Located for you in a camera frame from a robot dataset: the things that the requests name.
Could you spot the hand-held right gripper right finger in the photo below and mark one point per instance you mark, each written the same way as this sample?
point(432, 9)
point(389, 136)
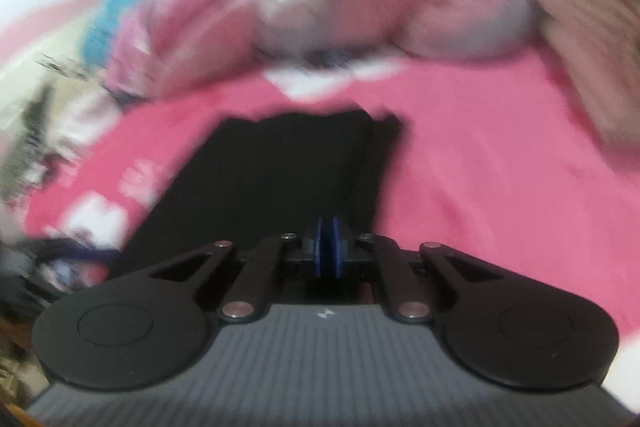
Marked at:
point(335, 247)

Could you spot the white cloth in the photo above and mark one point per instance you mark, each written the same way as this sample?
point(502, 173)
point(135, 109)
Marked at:
point(80, 122)

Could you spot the pink fleece blanket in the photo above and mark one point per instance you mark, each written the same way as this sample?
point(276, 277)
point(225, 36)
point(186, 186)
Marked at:
point(475, 182)

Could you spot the pink headboard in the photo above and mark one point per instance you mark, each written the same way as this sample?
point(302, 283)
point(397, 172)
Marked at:
point(30, 37)

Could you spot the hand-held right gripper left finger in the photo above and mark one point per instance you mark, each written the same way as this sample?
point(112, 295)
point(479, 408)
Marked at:
point(314, 247)

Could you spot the teal cloth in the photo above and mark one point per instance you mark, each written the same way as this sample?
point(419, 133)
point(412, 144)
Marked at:
point(115, 17)

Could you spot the black garment with white print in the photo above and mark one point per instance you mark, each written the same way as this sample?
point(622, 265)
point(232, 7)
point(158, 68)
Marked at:
point(275, 167)

